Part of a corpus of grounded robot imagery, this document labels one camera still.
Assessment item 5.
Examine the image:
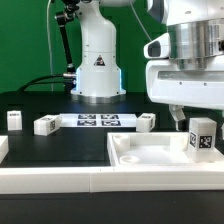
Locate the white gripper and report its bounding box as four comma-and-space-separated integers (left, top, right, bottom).
146, 56, 224, 140

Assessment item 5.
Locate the black cable bundle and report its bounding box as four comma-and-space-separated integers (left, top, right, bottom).
17, 73, 75, 93

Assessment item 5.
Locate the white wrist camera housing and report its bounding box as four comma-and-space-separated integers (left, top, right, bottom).
144, 33, 170, 59

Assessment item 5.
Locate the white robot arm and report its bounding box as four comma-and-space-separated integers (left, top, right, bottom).
71, 0, 224, 121

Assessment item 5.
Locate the white fiducial marker sheet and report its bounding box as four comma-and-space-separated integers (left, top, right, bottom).
61, 113, 136, 127

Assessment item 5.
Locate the white U-shaped fence wall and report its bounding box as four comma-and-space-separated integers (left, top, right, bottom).
0, 134, 224, 195

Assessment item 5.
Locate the grey cable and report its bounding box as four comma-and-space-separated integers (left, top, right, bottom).
129, 0, 154, 43

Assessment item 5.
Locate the white square tabletop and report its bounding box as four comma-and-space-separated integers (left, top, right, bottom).
107, 132, 224, 166

